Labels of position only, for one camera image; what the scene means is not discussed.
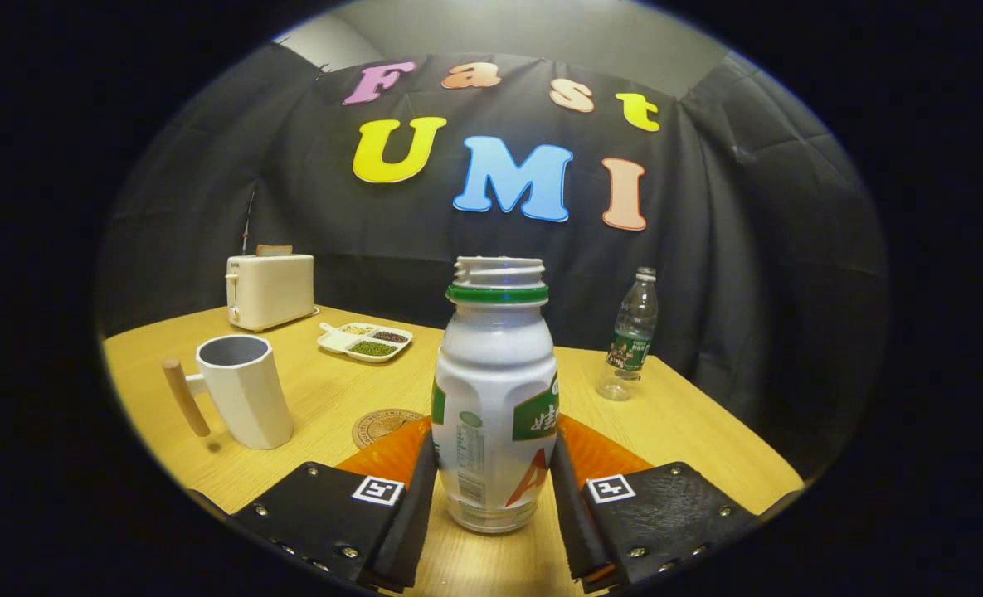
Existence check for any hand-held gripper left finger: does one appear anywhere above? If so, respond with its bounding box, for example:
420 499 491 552
230 417 440 594

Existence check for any white juice bottle green collar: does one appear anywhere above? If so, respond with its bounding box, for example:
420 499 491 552
431 255 561 534

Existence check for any white toaster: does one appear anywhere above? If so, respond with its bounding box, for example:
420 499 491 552
225 253 319 332

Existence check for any white divided bean tray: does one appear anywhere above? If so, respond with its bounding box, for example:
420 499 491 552
318 322 415 365

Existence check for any black backdrop cloth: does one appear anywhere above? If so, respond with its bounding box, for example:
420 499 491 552
97 41 888 478

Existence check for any wooden table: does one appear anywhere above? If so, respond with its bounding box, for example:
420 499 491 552
103 305 805 597

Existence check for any round cork coaster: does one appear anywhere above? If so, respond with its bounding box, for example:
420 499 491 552
352 408 426 450

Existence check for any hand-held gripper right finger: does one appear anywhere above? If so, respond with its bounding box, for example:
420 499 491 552
547 415 762 594

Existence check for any clear plastic water bottle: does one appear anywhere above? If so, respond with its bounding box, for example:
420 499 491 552
597 266 659 402

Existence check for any white cup with wooden handle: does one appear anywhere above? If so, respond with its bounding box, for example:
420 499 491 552
162 334 295 451

